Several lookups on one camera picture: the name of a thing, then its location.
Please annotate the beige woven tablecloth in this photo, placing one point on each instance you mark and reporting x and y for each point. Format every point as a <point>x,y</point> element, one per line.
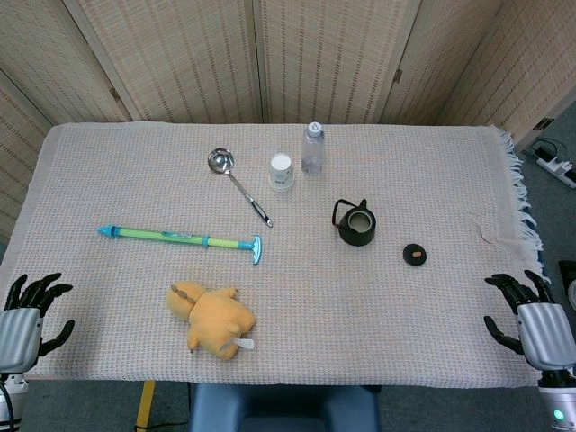
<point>270,270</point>

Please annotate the black box with white disc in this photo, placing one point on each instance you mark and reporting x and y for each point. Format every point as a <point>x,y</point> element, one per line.
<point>568,283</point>

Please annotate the black teapot lid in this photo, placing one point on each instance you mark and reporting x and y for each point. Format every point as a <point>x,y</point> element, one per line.
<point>414,254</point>

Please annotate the woven folding screen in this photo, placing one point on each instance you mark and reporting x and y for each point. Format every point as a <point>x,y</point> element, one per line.
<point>288,58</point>

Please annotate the clear plastic water bottle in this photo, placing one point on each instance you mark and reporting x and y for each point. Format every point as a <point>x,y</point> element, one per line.
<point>312,150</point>

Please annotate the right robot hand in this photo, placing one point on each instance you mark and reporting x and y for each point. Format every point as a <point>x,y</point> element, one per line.
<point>537,328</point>

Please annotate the green blue water squirter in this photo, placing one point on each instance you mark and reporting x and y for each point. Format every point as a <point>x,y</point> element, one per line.
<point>180,237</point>

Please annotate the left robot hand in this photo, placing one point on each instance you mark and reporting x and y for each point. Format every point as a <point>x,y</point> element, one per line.
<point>20,326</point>

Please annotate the black teapot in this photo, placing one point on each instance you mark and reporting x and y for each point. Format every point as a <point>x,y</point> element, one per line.
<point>356,225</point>

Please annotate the white power strip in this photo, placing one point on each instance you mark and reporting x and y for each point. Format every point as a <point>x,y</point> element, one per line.
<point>558,164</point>

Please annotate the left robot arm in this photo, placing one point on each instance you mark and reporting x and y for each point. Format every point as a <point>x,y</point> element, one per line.
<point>11,396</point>

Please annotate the white paper cup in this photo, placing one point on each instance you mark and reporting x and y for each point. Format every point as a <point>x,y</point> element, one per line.
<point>281,173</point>

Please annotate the yellow plush toy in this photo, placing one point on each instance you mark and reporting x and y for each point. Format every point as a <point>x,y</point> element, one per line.
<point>211,317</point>

